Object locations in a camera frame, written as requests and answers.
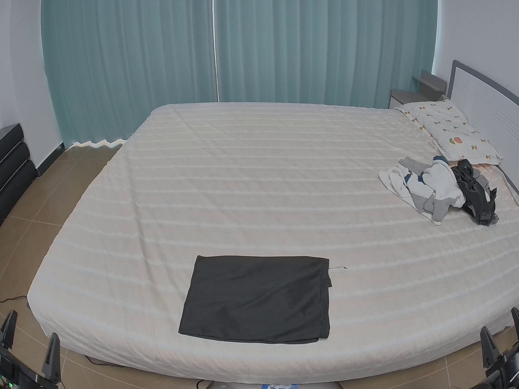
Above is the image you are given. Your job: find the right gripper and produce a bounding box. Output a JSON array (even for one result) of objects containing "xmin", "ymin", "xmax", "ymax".
[{"xmin": 480, "ymin": 306, "xmax": 519, "ymax": 389}]

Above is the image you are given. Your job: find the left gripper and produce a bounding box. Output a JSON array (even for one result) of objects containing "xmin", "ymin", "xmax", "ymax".
[{"xmin": 0, "ymin": 310, "xmax": 62, "ymax": 389}]

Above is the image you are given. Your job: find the pile of clothes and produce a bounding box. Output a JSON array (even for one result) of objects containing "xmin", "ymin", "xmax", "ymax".
[{"xmin": 379, "ymin": 156, "xmax": 499, "ymax": 228}]

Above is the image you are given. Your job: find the bed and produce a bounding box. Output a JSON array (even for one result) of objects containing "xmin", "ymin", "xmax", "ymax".
[{"xmin": 26, "ymin": 59, "xmax": 519, "ymax": 384}]

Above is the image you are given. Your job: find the black chest of drawers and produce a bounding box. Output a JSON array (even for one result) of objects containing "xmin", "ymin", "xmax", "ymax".
[{"xmin": 0, "ymin": 123, "xmax": 39, "ymax": 226}]

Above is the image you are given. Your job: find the white printed pillow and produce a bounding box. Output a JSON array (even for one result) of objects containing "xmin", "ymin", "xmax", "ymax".
[{"xmin": 395, "ymin": 100, "xmax": 503, "ymax": 165}]

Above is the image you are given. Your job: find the grey bedside table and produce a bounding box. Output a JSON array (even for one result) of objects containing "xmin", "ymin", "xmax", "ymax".
[{"xmin": 390, "ymin": 70, "xmax": 447, "ymax": 109}]

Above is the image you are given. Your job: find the blue-green curtain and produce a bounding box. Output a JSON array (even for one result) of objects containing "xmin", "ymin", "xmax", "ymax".
[
  {"xmin": 213, "ymin": 0, "xmax": 438, "ymax": 108},
  {"xmin": 41, "ymin": 0, "xmax": 219, "ymax": 147}
]

